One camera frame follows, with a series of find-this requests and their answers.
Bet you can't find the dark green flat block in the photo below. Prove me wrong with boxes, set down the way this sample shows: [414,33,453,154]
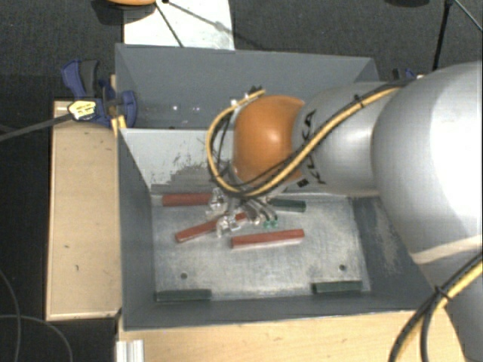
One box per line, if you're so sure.
[311,280,365,295]
[269,198,308,213]
[155,288,213,302]

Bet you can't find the red-brown flat block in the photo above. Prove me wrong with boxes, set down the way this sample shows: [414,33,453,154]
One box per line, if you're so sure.
[230,229,306,250]
[174,212,248,244]
[162,192,213,208]

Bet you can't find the grey metal bin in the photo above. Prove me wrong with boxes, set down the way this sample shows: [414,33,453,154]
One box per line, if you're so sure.
[114,42,435,331]

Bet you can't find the pale wood board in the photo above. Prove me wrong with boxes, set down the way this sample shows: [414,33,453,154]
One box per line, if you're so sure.
[45,100,124,322]

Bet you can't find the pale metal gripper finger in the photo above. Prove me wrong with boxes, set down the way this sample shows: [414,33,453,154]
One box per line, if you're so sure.
[205,188,233,218]
[216,216,248,240]

